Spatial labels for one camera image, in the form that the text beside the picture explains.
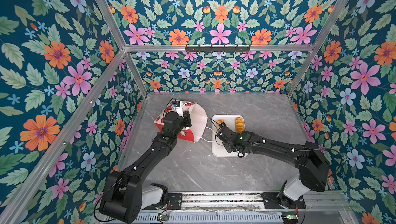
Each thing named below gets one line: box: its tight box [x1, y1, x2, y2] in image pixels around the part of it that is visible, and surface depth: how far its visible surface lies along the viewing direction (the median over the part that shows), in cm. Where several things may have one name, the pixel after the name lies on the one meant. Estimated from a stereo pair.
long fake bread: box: [235, 117, 245, 135], surface depth 102 cm
